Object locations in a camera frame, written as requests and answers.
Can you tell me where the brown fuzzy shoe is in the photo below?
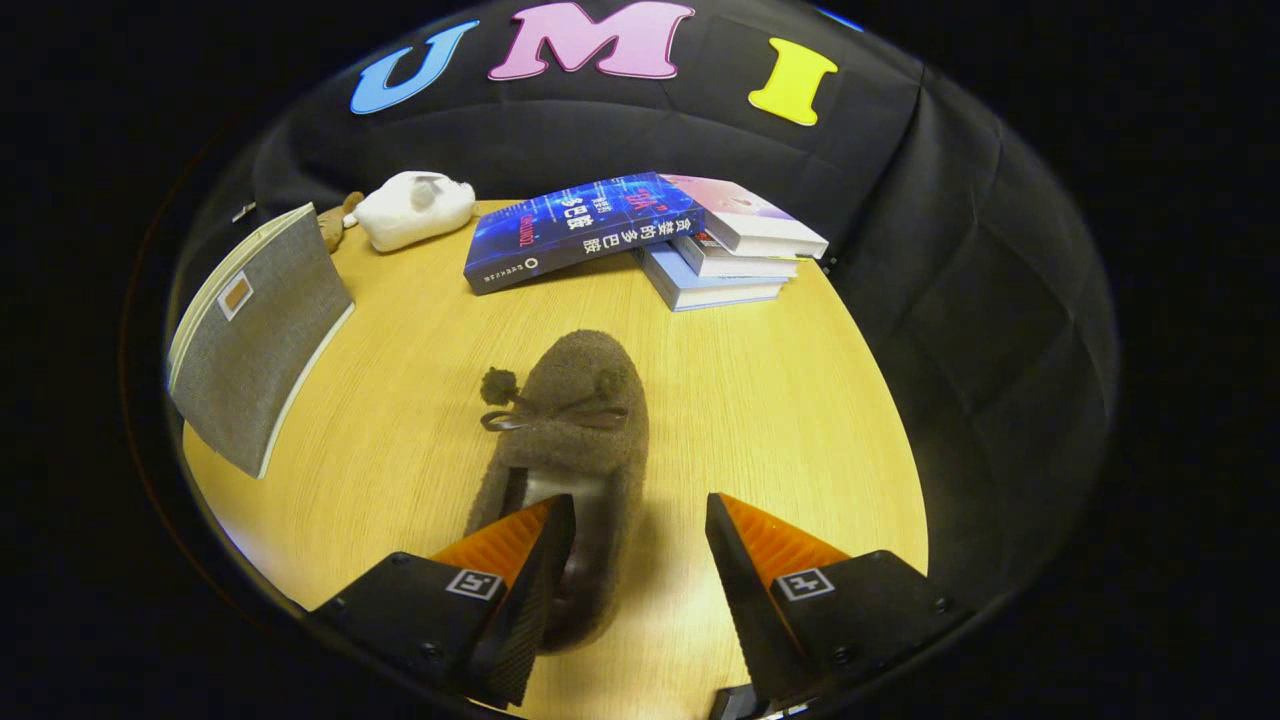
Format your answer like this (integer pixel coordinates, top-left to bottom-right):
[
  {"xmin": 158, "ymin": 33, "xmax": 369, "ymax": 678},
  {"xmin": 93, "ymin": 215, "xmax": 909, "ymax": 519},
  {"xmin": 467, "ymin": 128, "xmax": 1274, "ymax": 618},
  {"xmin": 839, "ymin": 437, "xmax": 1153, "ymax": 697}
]
[{"xmin": 465, "ymin": 330, "xmax": 651, "ymax": 653}]

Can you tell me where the grey and cream storage box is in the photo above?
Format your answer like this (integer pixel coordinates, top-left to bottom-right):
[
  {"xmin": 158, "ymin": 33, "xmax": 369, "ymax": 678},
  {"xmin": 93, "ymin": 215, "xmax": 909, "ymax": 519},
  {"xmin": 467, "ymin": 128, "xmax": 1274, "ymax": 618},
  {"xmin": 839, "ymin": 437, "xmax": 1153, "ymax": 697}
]
[{"xmin": 165, "ymin": 202, "xmax": 357, "ymax": 480}]

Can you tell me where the white plush toy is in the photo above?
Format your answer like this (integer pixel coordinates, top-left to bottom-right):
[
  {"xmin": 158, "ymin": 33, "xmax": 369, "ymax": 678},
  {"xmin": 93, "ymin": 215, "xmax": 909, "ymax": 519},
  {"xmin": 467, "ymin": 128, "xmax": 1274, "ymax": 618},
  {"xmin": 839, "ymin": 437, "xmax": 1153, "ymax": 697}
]
[{"xmin": 345, "ymin": 170, "xmax": 478, "ymax": 253}]

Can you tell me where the brown striped plush toy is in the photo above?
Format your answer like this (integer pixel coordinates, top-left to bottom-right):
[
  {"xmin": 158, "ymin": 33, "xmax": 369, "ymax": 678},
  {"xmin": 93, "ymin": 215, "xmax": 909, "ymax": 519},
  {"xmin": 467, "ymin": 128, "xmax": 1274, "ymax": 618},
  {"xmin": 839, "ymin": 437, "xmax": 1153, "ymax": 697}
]
[{"xmin": 316, "ymin": 191, "xmax": 366, "ymax": 253}]

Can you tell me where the light blue book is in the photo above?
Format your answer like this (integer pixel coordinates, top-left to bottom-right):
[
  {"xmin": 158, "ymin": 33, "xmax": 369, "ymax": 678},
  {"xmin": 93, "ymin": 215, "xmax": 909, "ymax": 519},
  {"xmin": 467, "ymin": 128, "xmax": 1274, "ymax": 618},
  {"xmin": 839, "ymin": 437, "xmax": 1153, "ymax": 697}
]
[{"xmin": 632, "ymin": 243, "xmax": 791, "ymax": 313}]

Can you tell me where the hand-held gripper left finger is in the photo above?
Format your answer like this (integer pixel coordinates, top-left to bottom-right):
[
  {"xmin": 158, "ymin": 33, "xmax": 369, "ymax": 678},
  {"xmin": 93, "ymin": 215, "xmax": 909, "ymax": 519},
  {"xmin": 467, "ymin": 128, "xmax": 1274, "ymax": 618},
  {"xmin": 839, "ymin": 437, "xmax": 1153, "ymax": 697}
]
[{"xmin": 310, "ymin": 493, "xmax": 578, "ymax": 709}]

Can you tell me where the dark blue book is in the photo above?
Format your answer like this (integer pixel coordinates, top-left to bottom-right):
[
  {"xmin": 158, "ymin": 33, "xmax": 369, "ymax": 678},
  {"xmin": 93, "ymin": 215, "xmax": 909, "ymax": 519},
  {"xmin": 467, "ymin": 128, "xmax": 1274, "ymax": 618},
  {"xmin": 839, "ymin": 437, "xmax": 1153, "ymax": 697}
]
[{"xmin": 463, "ymin": 172, "xmax": 707, "ymax": 296}]

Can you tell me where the pink cover book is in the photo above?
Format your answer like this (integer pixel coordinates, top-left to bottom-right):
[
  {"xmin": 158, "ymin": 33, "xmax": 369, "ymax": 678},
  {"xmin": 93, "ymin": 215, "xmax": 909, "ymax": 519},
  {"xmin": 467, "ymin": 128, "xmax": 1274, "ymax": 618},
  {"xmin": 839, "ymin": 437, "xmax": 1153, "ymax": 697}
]
[{"xmin": 660, "ymin": 174, "xmax": 830, "ymax": 260}]

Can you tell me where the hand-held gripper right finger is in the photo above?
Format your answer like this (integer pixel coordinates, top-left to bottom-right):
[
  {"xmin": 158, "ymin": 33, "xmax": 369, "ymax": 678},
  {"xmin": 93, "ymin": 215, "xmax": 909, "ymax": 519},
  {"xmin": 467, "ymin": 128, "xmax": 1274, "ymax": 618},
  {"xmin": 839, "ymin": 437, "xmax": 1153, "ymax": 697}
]
[{"xmin": 705, "ymin": 491, "xmax": 976, "ymax": 707}]

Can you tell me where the white book with red print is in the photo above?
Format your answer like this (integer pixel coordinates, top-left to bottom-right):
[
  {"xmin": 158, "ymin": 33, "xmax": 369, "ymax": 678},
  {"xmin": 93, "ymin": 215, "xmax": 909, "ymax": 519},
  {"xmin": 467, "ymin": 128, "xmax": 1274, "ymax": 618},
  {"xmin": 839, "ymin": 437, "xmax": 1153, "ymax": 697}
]
[{"xmin": 672, "ymin": 230, "xmax": 801, "ymax": 280}]

